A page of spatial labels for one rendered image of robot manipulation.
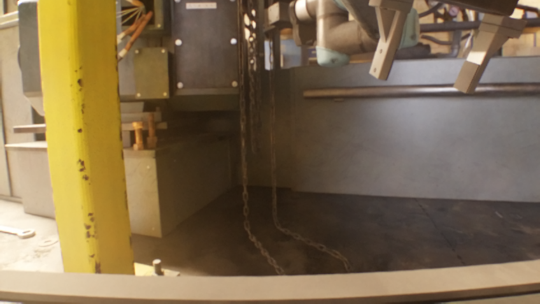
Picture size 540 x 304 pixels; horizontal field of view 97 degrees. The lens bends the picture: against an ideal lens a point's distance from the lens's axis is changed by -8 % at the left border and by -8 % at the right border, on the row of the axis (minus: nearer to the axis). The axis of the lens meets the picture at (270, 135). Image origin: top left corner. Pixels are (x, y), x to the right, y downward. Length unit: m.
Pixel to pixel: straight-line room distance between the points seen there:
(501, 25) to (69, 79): 0.64
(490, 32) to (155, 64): 0.78
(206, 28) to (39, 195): 0.92
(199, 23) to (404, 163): 0.99
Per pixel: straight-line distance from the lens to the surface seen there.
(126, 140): 0.92
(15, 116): 1.58
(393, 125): 1.25
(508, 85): 1.29
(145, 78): 0.87
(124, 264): 0.66
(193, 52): 0.91
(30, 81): 1.15
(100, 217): 0.59
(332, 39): 0.62
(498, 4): 0.41
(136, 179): 0.93
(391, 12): 0.35
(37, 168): 1.32
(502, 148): 1.39
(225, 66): 0.88
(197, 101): 0.92
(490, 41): 0.43
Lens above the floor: 0.39
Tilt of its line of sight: 5 degrees down
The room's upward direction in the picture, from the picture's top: 1 degrees counter-clockwise
